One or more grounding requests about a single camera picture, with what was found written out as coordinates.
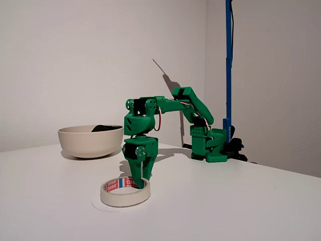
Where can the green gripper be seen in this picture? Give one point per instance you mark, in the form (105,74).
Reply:
(146,148)

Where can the beige masking tape roll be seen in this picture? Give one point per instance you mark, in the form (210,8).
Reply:
(123,199)

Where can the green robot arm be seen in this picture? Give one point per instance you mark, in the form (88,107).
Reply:
(175,104)

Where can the small black clamp piece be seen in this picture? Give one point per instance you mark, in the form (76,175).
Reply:
(187,145)

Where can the black flat object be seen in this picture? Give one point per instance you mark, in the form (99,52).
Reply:
(101,128)

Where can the beige bowl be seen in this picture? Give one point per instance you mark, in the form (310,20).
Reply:
(87,143)

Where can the black table clamp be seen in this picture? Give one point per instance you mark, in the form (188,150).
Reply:
(237,148)

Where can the blue vertical pole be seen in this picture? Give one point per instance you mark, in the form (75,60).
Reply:
(229,50)

